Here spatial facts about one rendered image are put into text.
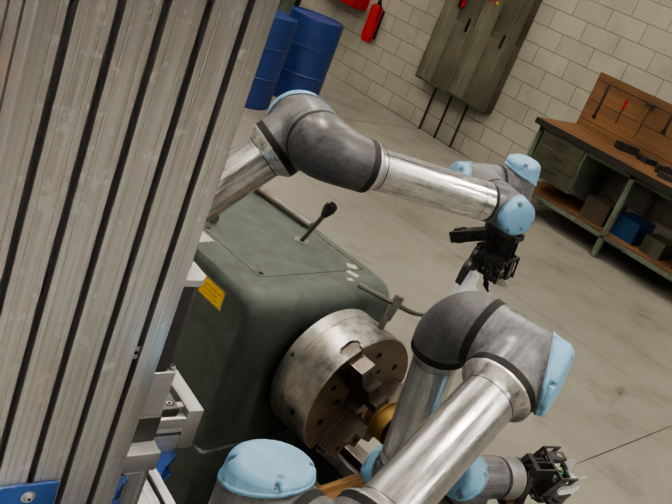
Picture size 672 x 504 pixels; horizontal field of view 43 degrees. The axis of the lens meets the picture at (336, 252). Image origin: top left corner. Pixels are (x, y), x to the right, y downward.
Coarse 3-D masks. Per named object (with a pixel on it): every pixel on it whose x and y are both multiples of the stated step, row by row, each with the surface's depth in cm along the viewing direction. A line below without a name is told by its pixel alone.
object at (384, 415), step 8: (384, 408) 186; (392, 408) 187; (368, 416) 188; (376, 416) 186; (384, 416) 185; (392, 416) 185; (368, 424) 186; (376, 424) 185; (384, 424) 184; (368, 432) 187; (376, 432) 186; (384, 432) 185; (384, 440) 185
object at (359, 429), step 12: (348, 408) 192; (336, 420) 192; (348, 420) 191; (360, 420) 190; (336, 432) 191; (348, 432) 190; (360, 432) 188; (324, 444) 191; (336, 444) 190; (348, 444) 189
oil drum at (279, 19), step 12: (276, 12) 814; (276, 24) 779; (288, 24) 786; (276, 36) 785; (288, 36) 795; (264, 48) 786; (276, 48) 792; (288, 48) 809; (264, 60) 792; (276, 60) 799; (264, 72) 798; (276, 72) 808; (252, 84) 799; (264, 84) 805; (252, 96) 805; (264, 96) 812; (252, 108) 811; (264, 108) 822
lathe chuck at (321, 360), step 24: (336, 336) 187; (360, 336) 187; (384, 336) 190; (312, 360) 185; (336, 360) 183; (384, 360) 193; (288, 384) 187; (312, 384) 183; (336, 384) 185; (312, 408) 183; (336, 408) 190; (360, 408) 198; (312, 432) 189
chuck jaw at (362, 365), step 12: (348, 348) 185; (360, 348) 185; (360, 360) 184; (360, 372) 182; (372, 372) 184; (360, 384) 185; (372, 384) 185; (360, 396) 188; (372, 396) 185; (384, 396) 186; (372, 408) 186
